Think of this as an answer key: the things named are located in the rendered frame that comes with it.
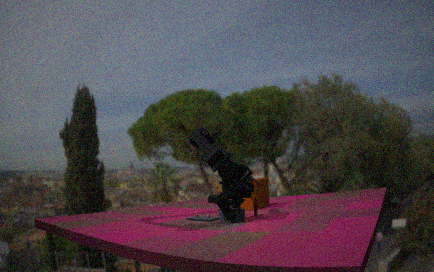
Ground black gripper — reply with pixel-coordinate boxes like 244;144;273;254
208;177;246;220

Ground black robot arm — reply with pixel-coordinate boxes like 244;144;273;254
190;128;255;198

